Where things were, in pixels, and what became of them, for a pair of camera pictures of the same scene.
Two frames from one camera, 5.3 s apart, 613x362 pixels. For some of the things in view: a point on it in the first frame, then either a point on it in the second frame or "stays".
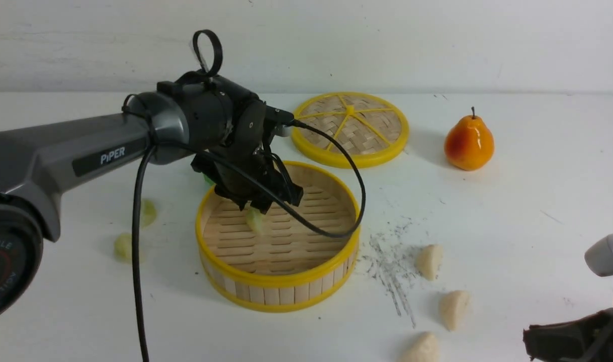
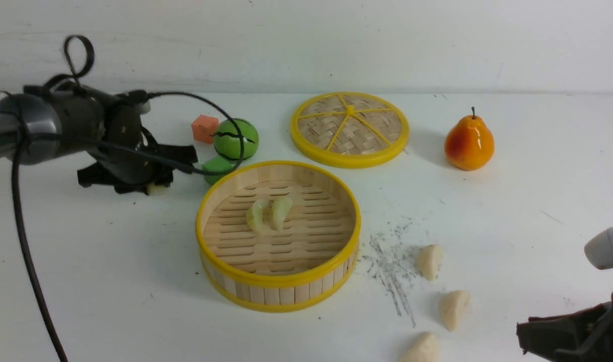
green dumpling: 148,213 → 279,207
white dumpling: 454,306 stays
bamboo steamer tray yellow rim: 290,266 stays
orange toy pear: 469,145 stays
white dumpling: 426,348 stays
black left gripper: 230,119 → 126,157
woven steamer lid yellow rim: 371,127 stays
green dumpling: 123,247 → 153,189
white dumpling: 429,260 stays
